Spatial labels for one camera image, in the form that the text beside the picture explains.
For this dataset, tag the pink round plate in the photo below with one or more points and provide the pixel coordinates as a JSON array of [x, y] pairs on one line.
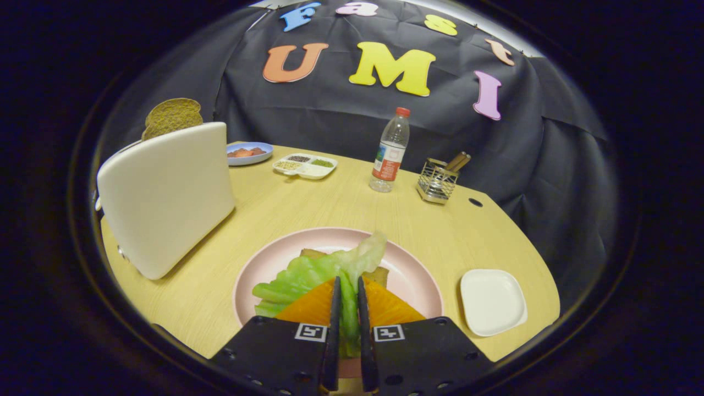
[[410, 275]]

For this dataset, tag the brown meat slices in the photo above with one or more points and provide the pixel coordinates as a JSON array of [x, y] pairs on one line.
[[240, 153]]

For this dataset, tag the white square plate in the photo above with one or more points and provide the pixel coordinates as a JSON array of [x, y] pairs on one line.
[[492, 302]]

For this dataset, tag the white divided seed tray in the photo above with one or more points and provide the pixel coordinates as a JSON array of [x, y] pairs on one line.
[[316, 171]]

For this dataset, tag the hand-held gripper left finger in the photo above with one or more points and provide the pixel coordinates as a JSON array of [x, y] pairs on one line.
[[334, 341]]

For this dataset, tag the clear bottle with red cap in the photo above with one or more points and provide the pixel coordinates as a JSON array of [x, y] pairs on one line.
[[389, 159]]

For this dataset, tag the green lettuce leaf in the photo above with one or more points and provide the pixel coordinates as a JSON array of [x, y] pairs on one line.
[[308, 275]]

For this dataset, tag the brown bread slice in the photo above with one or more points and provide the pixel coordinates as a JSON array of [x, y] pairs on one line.
[[173, 115]]

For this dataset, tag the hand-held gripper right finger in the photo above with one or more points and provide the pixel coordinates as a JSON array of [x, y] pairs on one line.
[[366, 352]]

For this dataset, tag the blue plate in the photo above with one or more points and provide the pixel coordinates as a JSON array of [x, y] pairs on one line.
[[264, 158]]

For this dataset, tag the white toaster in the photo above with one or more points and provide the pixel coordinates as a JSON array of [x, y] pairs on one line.
[[165, 198]]

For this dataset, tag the toasted bread slice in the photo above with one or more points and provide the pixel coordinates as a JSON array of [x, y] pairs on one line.
[[379, 275]]

